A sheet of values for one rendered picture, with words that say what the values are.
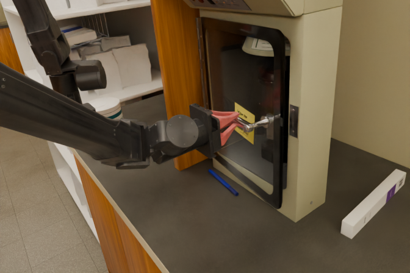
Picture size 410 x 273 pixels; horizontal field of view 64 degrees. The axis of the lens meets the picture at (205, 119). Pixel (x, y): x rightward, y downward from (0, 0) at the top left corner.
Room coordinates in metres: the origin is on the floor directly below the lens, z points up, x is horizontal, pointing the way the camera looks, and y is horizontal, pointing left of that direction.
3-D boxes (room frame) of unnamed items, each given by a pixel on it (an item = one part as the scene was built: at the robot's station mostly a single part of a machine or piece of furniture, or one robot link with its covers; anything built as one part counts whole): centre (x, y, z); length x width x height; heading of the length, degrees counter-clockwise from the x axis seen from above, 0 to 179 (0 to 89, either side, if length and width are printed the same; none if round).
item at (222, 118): (0.62, -0.03, 1.20); 0.09 x 0.07 x 0.07; 123
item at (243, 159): (0.70, -0.08, 1.19); 0.30 x 0.01 x 0.40; 27
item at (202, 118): (0.58, 0.03, 1.20); 0.07 x 0.07 x 0.10; 33
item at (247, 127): (0.63, -0.08, 1.20); 0.10 x 0.05 x 0.03; 27
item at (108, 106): (1.09, 0.36, 1.02); 0.13 x 0.13 x 0.15
